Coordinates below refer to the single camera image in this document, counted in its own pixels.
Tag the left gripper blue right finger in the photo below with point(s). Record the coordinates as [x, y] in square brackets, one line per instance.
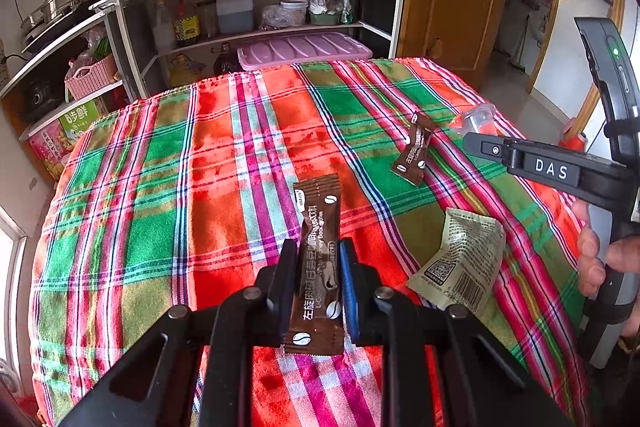
[378, 316]

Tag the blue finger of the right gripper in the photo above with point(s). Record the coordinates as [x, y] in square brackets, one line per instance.
[492, 149]

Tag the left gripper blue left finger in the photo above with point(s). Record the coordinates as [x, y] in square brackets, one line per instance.
[254, 316]

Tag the clear plastic cup with lid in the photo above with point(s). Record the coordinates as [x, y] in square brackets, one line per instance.
[478, 119]

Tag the brown coffee sachet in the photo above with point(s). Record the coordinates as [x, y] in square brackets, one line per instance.
[316, 324]
[411, 163]

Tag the beige barcode wrapper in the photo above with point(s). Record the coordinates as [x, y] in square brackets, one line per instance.
[466, 266]

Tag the white metal kitchen shelf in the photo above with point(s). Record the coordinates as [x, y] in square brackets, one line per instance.
[140, 34]

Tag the person's right hand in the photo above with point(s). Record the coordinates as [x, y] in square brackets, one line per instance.
[622, 256]

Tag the colourful plaid tablecloth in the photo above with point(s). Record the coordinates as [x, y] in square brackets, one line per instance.
[184, 197]

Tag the purple lid storage box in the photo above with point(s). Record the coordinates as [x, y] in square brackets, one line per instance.
[299, 49]

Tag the cooking oil bottle red cap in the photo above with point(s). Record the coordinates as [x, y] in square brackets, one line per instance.
[186, 23]

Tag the pink woven basket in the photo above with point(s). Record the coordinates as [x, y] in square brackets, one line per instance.
[89, 79]

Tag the white plastic jug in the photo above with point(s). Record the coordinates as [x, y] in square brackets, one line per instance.
[235, 16]

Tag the steel pot with lid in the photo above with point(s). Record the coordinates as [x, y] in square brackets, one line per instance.
[48, 12]

